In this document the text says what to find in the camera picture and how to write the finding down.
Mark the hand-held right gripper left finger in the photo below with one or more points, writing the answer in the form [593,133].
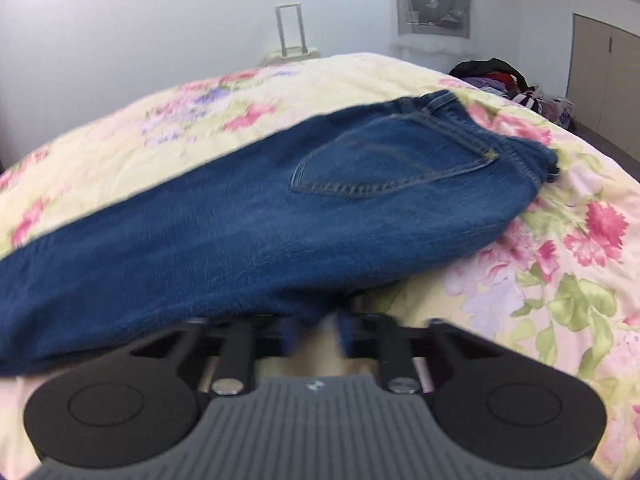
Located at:
[290,336]

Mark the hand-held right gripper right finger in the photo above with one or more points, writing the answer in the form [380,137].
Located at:
[345,334]

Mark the blue denim pants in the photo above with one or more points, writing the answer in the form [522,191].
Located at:
[250,220]

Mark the bed with floral quilt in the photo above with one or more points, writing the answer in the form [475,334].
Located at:
[150,125]

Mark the cream suitcase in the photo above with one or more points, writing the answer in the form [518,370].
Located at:
[300,53]

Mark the pile of clothes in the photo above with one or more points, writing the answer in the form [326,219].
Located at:
[500,78]

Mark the beige wall cabinet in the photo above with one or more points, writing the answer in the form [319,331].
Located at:
[600,80]

